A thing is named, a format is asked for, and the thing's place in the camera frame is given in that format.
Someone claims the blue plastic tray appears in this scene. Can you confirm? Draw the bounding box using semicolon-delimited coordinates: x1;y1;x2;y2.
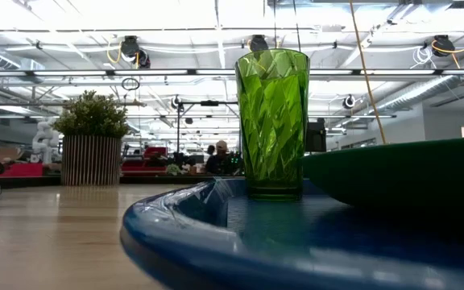
119;176;464;290

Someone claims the black box monitor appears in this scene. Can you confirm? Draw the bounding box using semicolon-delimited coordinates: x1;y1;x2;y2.
304;121;328;154

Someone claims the green round plate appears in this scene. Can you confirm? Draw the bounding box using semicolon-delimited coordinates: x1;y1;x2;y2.
300;135;464;211

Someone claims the brown cardboard box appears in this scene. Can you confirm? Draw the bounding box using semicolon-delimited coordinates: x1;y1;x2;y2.
0;146;24;163

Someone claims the red workbench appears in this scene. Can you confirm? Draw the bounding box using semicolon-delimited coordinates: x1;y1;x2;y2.
0;154;45;179

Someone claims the long ceiling light strip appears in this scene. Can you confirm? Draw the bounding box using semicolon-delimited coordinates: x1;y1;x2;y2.
0;68;464;78

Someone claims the potted plant in striped pot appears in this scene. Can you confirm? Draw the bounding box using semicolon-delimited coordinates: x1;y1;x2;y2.
52;89;131;188

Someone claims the red cart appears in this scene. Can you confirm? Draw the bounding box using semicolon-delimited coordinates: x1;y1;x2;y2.
120;146;169;176

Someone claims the black aluminium table frame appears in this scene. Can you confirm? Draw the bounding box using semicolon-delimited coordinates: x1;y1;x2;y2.
0;174;250;189

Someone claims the yellow hanging cable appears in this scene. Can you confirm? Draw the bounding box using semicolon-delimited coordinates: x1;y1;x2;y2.
348;0;388;145

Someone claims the thin black hanging cable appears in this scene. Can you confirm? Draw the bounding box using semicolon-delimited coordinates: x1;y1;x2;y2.
272;0;278;50

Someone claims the black metal stand frame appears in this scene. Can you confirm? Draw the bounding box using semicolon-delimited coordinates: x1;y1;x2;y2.
175;99;242;156

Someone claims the black hanging ring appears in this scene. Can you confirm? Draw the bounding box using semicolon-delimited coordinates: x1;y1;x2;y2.
120;77;141;93

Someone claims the white robot figure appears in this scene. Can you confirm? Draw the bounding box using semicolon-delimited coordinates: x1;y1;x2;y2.
31;120;62;164

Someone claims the green faceted plastic cup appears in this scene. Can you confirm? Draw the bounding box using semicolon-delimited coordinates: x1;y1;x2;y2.
234;48;311;202

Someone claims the person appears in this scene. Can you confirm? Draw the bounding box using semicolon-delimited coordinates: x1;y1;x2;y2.
204;139;235;176

